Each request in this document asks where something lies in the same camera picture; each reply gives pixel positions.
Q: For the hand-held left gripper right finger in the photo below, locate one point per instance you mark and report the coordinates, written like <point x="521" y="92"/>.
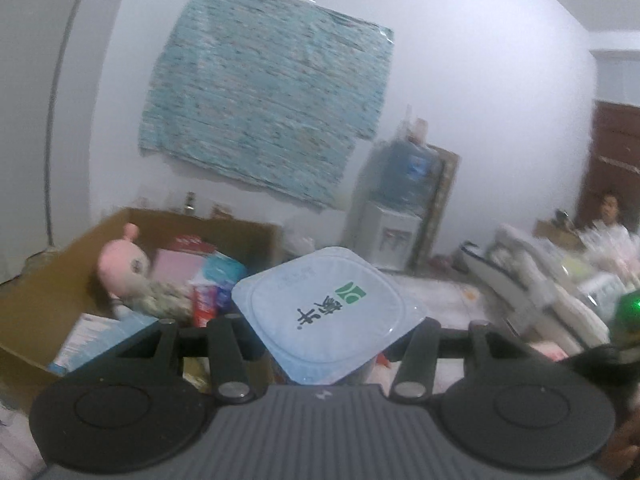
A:
<point x="420" y="355"/>

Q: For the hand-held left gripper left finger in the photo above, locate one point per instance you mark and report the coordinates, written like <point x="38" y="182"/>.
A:
<point x="227" y="350"/>

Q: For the red and white toothpaste tube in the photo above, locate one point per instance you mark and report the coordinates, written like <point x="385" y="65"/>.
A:
<point x="210" y="305"/>

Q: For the blue wet wipes pack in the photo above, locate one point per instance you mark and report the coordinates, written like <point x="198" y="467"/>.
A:
<point x="220" y="270"/>

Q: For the green floral scrunchie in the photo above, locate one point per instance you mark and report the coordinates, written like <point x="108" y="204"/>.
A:
<point x="160" y="297"/>

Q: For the pink wet wipes pack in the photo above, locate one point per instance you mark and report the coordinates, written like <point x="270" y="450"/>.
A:
<point x="177" y="266"/>

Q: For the white yogurt cup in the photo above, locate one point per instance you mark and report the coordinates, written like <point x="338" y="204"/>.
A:
<point x="325" y="310"/>

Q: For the white and blue carton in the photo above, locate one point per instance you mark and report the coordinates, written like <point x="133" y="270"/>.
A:
<point x="95" y="340"/>

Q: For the pink round plush toy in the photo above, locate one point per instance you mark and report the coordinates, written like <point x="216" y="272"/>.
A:
<point x="122" y="265"/>

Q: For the brown cardboard box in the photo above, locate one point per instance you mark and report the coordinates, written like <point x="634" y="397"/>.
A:
<point x="50" y="305"/>

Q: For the pile of plastic packets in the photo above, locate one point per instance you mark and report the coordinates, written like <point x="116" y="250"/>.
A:
<point x="595" y="260"/>

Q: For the rolled white textured mat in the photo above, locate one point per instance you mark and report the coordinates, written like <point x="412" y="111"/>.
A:
<point x="540" y="275"/>

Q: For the white water dispenser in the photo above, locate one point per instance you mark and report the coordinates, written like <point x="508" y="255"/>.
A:
<point x="385" y="230"/>

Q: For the small dark jar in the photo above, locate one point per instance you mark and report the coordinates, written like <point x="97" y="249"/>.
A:
<point x="190" y="201"/>

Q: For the wooden framed board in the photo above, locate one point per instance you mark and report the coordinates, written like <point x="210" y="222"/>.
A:
<point x="442" y="200"/>

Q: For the blue water bottle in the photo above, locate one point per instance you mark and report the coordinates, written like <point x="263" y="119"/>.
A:
<point x="410" y="175"/>

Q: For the brown wooden door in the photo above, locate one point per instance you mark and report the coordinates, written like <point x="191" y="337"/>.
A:
<point x="612" y="160"/>

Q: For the blue floral wall cloth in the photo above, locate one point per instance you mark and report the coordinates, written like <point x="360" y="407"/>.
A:
<point x="265" y="90"/>

